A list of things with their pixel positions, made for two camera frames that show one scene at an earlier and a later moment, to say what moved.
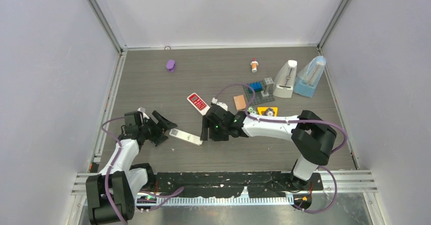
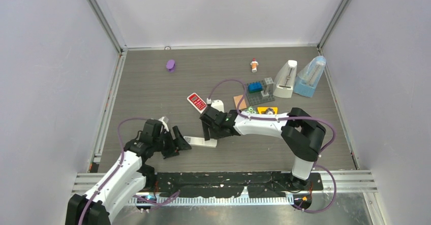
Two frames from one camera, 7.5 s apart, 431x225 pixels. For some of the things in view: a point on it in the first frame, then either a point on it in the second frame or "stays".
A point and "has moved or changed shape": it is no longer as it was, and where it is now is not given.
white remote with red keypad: x=198 y=103 stays
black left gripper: x=158 y=137 to x=179 y=141
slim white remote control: x=190 y=138 has moved or changed shape
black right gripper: x=207 y=123 stays
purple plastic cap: x=171 y=65 stays
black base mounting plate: x=264 y=185 stays
